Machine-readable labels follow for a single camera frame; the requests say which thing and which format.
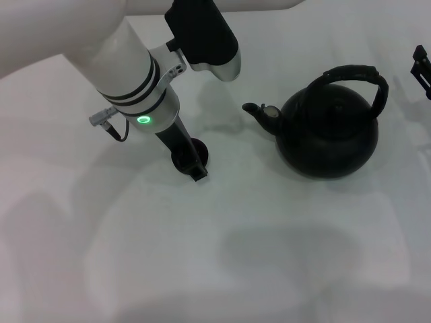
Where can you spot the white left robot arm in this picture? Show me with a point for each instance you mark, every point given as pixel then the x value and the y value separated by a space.
pixel 128 67

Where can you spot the small dark round teacup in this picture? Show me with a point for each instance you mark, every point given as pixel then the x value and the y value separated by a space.
pixel 203 151

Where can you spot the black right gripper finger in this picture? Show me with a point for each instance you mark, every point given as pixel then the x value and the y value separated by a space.
pixel 426 75

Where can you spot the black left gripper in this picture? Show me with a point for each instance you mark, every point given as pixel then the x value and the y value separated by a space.
pixel 176 138

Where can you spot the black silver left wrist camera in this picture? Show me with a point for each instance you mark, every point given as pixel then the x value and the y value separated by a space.
pixel 202 33

